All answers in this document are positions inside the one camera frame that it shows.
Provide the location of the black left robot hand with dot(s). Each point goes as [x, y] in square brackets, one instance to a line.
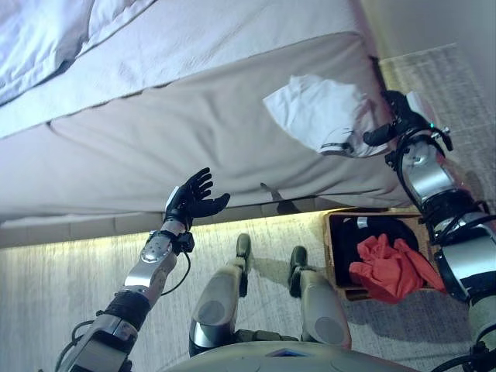
[190, 201]

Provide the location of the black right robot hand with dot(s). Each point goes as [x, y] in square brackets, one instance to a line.
[407, 114]

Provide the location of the white garment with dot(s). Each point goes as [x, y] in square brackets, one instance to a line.
[321, 112]

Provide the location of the black garment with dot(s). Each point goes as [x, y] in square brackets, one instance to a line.
[348, 240]

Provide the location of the red garment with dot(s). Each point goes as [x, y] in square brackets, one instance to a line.
[391, 271]

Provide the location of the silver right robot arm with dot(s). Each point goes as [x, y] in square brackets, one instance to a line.
[430, 182]

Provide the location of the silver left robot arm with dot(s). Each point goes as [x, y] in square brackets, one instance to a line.
[147, 271]

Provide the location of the bed with beige cover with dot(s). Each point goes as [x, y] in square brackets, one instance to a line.
[155, 147]

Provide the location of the woven wicker laundry basket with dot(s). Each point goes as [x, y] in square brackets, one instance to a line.
[329, 252]

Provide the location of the white bed sheet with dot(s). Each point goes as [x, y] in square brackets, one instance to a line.
[193, 46]

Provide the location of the silver left robot leg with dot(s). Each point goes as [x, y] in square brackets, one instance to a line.
[217, 302]

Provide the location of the silver robot leg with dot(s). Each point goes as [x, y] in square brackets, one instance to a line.
[321, 306]
[217, 302]

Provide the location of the grey striped floor rug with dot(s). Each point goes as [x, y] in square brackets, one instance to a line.
[58, 290]

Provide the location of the silver right robot leg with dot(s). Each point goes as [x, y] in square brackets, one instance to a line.
[321, 306]

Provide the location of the grey robot torso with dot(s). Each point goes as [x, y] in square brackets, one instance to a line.
[290, 360]

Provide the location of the white duvet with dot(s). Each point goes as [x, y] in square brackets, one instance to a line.
[38, 38]

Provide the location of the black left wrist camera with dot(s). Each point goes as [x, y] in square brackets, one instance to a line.
[185, 242]

